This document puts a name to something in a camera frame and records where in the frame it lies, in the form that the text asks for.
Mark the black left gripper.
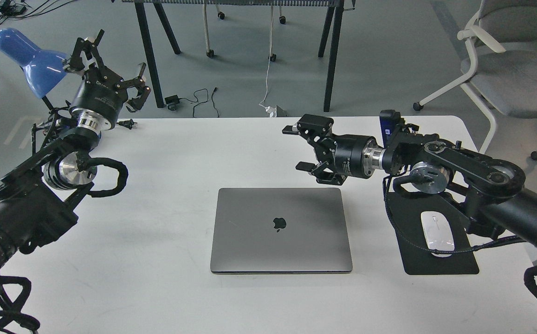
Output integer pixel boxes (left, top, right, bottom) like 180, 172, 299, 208
63, 29, 151, 131

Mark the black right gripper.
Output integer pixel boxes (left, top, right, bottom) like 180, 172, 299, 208
282, 114, 384, 186

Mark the grey laptop computer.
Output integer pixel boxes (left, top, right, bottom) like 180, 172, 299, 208
210, 187, 353, 274

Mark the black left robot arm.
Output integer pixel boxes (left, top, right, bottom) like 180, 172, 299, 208
0, 28, 151, 334

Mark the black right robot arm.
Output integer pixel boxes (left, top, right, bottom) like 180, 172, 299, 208
282, 109, 537, 298

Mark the black power plug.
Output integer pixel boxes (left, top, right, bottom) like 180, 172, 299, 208
117, 119, 137, 130

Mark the blue desk lamp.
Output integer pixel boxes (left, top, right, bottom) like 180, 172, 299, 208
0, 28, 67, 110

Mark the black mouse pad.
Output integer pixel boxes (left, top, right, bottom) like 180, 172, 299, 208
388, 192, 479, 275

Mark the white computer mouse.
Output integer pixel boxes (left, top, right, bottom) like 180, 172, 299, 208
421, 211, 455, 251

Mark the grey office chair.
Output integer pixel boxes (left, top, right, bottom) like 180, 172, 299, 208
413, 0, 537, 154

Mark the white charger cable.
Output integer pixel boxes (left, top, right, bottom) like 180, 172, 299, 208
258, 0, 288, 118

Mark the black power adapter cable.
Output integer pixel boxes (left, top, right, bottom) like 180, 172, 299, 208
164, 87, 220, 118

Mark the black cable bundle on floor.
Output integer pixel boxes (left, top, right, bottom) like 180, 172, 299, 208
0, 0, 81, 42

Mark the black frame background table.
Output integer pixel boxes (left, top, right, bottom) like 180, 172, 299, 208
130, 0, 356, 112

